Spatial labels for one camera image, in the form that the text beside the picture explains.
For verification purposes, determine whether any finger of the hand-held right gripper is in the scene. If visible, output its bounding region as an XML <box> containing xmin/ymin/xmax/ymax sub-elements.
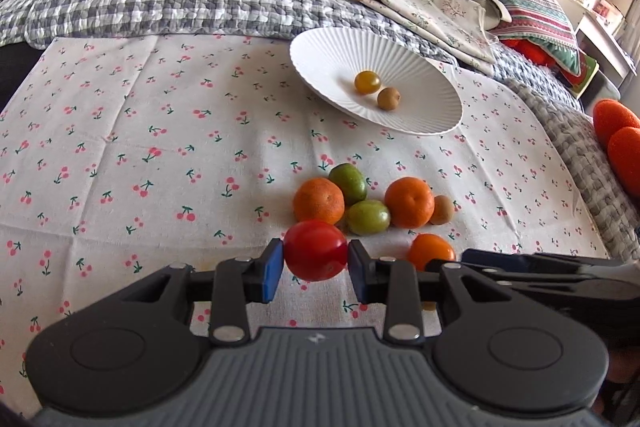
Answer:
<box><xmin>462</xmin><ymin>248</ymin><xmax>627</xmax><ymax>274</ymax></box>
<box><xmin>467</xmin><ymin>264</ymin><xmax>640</xmax><ymax>309</ymax></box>

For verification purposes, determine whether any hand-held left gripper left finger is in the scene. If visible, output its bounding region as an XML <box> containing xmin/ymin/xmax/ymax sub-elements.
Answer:
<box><xmin>117</xmin><ymin>238</ymin><xmax>286</xmax><ymax>343</ymax></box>

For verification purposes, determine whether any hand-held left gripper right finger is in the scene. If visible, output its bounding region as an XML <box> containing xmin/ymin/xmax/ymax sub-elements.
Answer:
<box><xmin>348</xmin><ymin>239</ymin><xmax>506</xmax><ymax>342</ymax></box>

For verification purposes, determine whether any red tomato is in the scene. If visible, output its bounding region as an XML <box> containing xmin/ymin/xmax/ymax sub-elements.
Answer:
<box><xmin>283</xmin><ymin>220</ymin><xmax>349</xmax><ymax>282</ymax></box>

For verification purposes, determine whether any green round fruit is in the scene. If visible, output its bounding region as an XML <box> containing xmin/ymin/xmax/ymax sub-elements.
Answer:
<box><xmin>346</xmin><ymin>200</ymin><xmax>392</xmax><ymax>236</ymax></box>
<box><xmin>328</xmin><ymin>163</ymin><xmax>368</xmax><ymax>206</ymax></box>

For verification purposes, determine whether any small orange tomato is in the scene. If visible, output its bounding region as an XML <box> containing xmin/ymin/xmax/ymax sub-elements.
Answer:
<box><xmin>407</xmin><ymin>233</ymin><xmax>457</xmax><ymax>272</ymax></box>

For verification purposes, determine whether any small brown fruit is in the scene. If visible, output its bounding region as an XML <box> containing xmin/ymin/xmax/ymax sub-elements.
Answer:
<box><xmin>429</xmin><ymin>195</ymin><xmax>455</xmax><ymax>226</ymax></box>
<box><xmin>376</xmin><ymin>87</ymin><xmax>401</xmax><ymax>111</ymax></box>

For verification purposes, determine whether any orange mandarin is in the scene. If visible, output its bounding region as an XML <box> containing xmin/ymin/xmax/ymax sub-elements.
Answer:
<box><xmin>384</xmin><ymin>177</ymin><xmax>435</xmax><ymax>229</ymax></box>
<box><xmin>292</xmin><ymin>177</ymin><xmax>346</xmax><ymax>226</ymax></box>

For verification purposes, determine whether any white ribbed plate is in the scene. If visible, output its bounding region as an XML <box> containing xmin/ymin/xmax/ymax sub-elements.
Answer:
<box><xmin>289</xmin><ymin>27</ymin><xmax>463</xmax><ymax>136</ymax></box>

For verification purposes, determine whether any grey woven blanket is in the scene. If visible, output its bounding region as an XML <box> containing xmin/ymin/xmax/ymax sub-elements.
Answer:
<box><xmin>502</xmin><ymin>77</ymin><xmax>640</xmax><ymax>263</ymax></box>

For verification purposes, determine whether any orange plush ball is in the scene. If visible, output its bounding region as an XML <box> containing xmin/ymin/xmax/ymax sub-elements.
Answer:
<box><xmin>607</xmin><ymin>127</ymin><xmax>640</xmax><ymax>202</ymax></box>
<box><xmin>592</xmin><ymin>99</ymin><xmax>640</xmax><ymax>148</ymax></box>

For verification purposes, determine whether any cherry print cloth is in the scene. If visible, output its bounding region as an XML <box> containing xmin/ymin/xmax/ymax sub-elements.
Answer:
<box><xmin>0</xmin><ymin>29</ymin><xmax>611</xmax><ymax>413</ymax></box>

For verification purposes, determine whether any yellow green tomato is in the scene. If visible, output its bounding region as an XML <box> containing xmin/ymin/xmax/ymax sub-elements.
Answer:
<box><xmin>354</xmin><ymin>70</ymin><xmax>382</xmax><ymax>96</ymax></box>

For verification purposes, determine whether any green and red book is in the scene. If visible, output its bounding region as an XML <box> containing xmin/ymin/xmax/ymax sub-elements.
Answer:
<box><xmin>552</xmin><ymin>52</ymin><xmax>601</xmax><ymax>100</ymax></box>

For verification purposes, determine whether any orange plush toy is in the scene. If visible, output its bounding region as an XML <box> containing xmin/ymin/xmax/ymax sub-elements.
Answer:
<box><xmin>500</xmin><ymin>38</ymin><xmax>556</xmax><ymax>68</ymax></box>

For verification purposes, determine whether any folded floral cloth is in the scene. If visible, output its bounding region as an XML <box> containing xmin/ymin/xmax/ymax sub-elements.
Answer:
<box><xmin>352</xmin><ymin>0</ymin><xmax>496</xmax><ymax>75</ymax></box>

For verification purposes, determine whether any striped patterned cushion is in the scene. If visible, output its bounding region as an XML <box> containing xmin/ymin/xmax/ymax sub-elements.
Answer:
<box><xmin>457</xmin><ymin>0</ymin><xmax>583</xmax><ymax>75</ymax></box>

